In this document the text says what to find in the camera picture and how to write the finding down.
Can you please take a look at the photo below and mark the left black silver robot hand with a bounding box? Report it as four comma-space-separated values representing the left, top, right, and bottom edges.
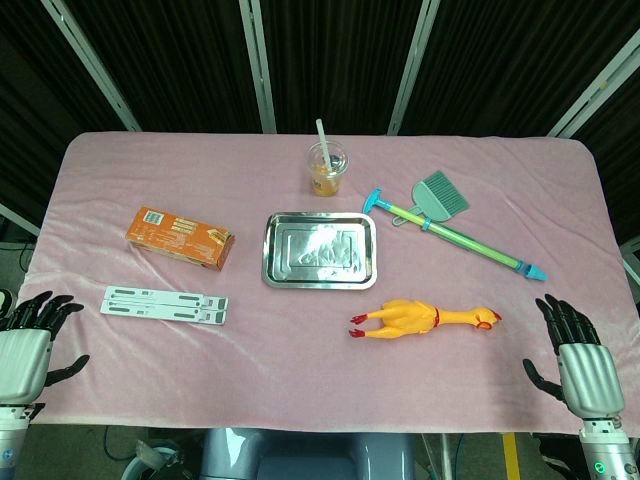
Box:
0, 290, 91, 407

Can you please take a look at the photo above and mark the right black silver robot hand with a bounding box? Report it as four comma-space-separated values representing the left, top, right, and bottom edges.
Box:
522, 293, 626, 419

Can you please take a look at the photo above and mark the yellow rubber chicken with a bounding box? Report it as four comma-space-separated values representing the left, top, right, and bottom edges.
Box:
348, 298, 503, 342

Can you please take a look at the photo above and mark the green blue toy water pump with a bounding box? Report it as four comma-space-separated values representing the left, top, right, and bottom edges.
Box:
361, 187, 549, 284

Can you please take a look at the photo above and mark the stainless steel tray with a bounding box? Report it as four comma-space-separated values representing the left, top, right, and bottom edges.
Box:
261, 211, 378, 290

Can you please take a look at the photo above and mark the white folding laptop stand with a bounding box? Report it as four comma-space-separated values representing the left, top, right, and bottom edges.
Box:
99, 285, 230, 326

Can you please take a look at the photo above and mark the white plastic bucket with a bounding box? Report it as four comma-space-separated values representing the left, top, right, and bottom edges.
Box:
121, 438, 182, 480

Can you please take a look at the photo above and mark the orange cardboard box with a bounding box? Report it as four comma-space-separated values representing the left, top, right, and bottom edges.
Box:
125, 206, 236, 273

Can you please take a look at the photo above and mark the pink velvet tablecloth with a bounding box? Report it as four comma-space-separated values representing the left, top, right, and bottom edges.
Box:
19, 130, 640, 435

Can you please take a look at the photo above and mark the teal mini dustpan brush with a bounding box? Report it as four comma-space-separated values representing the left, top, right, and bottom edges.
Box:
392, 170, 471, 226

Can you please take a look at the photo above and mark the blue grey robot torso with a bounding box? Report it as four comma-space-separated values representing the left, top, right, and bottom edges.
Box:
199, 428, 416, 480

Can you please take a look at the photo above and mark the clear plastic drink cup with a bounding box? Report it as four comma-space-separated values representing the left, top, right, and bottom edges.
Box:
306, 140, 351, 198

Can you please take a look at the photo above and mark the white drinking straw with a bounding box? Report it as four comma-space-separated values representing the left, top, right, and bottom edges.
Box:
314, 118, 332, 174

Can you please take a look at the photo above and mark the white metal frame post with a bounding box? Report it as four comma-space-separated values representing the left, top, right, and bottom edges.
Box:
387, 0, 441, 136
39, 0, 142, 132
547, 39, 640, 139
238, 0, 278, 134

